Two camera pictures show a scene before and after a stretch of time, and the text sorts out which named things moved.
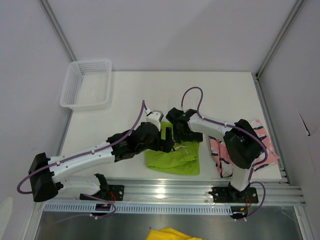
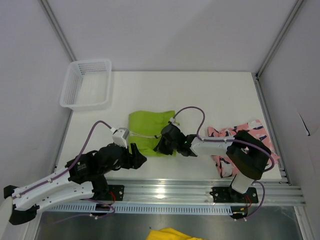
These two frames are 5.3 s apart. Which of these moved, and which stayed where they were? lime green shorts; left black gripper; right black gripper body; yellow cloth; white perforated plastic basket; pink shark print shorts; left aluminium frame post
Moved: lime green shorts; left black gripper; right black gripper body
Stayed: left aluminium frame post; yellow cloth; pink shark print shorts; white perforated plastic basket
